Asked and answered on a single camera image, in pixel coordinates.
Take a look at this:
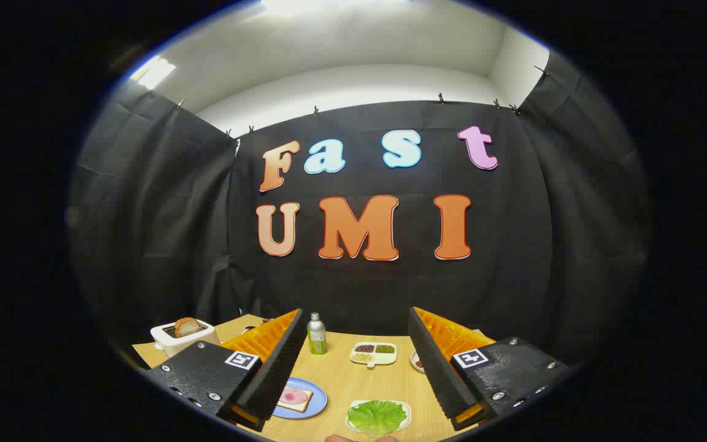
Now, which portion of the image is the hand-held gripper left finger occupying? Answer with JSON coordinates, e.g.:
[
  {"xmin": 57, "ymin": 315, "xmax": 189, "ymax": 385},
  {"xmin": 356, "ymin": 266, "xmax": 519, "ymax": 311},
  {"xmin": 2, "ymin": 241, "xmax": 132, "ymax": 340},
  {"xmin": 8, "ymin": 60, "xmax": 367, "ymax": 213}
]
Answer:
[{"xmin": 145, "ymin": 308, "xmax": 309, "ymax": 432}]

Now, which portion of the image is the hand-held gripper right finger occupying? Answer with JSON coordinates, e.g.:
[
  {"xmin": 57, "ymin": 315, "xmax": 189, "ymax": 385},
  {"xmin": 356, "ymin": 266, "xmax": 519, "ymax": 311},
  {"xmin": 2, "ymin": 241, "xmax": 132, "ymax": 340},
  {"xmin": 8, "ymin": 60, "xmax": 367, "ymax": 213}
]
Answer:
[{"xmin": 408, "ymin": 306, "xmax": 570, "ymax": 432}]

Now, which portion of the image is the green lettuce leaf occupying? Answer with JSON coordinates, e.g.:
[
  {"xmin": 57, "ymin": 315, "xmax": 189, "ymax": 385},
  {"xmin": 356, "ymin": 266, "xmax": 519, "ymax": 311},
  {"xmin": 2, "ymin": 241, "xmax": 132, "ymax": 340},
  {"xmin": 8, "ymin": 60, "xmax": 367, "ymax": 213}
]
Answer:
[{"xmin": 347, "ymin": 400, "xmax": 408, "ymax": 438}]

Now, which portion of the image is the white bread slice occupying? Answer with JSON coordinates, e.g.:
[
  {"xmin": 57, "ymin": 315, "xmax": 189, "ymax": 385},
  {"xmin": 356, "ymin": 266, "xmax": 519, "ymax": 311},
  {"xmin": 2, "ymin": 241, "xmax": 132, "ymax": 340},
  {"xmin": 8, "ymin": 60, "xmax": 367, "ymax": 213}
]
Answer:
[{"xmin": 277, "ymin": 387, "xmax": 314, "ymax": 413}]

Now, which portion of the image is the green-labelled metal bottle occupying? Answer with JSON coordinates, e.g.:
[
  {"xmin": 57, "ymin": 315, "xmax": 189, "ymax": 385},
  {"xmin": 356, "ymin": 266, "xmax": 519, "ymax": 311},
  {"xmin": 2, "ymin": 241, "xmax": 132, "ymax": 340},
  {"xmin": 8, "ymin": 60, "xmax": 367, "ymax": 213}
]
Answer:
[{"xmin": 307, "ymin": 312, "xmax": 328, "ymax": 355}]

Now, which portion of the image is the blue round plate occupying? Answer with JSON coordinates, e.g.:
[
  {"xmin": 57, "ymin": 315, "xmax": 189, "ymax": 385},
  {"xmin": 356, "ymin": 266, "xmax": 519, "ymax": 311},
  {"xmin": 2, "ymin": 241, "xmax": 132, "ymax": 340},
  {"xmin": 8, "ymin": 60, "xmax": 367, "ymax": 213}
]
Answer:
[{"xmin": 272, "ymin": 376, "xmax": 328, "ymax": 420}]

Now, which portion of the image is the white divided dish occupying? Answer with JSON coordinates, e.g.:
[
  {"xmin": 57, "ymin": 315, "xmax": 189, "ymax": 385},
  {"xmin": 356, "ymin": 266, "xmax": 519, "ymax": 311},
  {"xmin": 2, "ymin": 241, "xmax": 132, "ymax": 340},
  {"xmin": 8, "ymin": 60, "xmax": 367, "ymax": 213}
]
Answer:
[{"xmin": 350, "ymin": 342, "xmax": 398, "ymax": 369}]

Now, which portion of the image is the white square plate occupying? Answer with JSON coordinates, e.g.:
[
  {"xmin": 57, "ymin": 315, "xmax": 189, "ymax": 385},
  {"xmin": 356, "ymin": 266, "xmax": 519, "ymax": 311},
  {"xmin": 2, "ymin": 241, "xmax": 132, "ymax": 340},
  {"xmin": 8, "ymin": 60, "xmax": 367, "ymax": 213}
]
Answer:
[{"xmin": 346, "ymin": 400, "xmax": 412, "ymax": 433}]

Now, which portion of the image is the white toaster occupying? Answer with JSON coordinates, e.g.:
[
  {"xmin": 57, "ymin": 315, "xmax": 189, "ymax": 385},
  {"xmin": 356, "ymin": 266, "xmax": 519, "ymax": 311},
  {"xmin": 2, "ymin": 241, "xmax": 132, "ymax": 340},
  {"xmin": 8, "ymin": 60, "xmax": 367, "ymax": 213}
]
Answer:
[{"xmin": 150, "ymin": 318, "xmax": 221, "ymax": 359}]

